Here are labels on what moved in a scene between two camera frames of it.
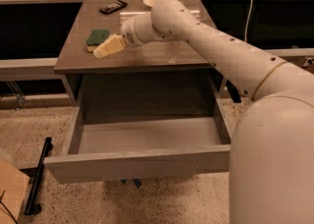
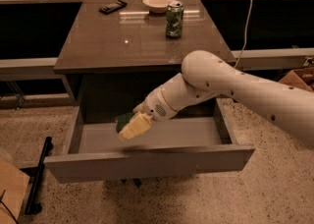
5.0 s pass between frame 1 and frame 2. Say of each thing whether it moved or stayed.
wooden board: stayed
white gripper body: moved
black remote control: stayed
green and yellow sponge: moved
